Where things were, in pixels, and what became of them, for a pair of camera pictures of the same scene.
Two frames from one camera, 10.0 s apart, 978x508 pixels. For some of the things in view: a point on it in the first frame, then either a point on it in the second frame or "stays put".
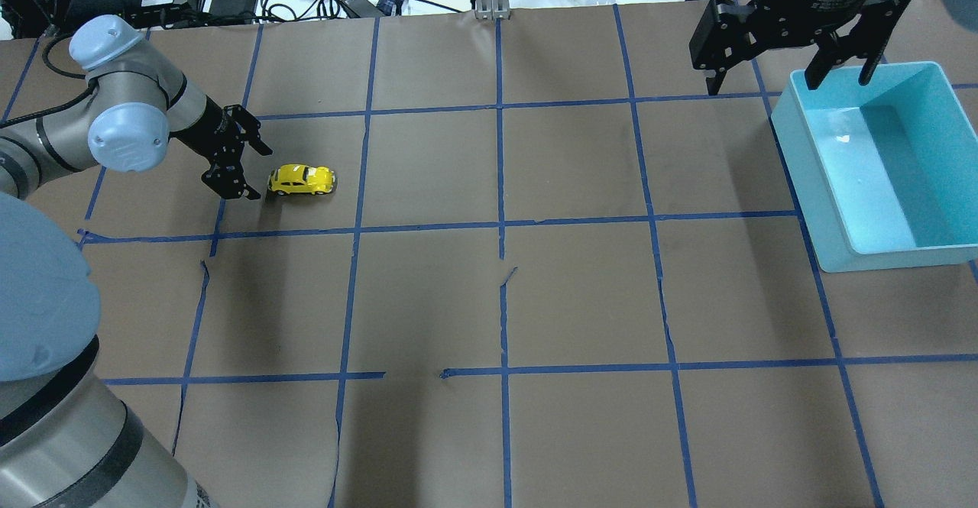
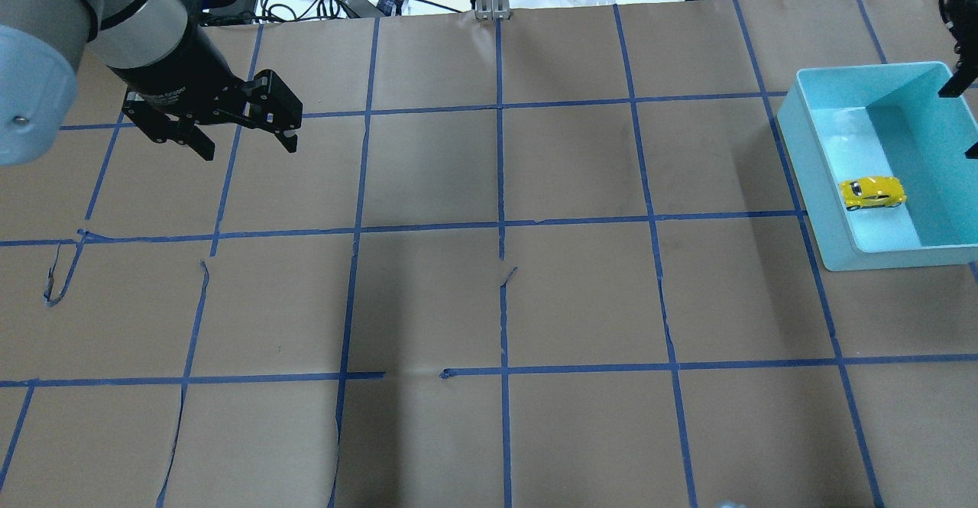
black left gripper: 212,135 → 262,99
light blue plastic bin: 884,174 stays put
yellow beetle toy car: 302,179 → 872,191
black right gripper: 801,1 → 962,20
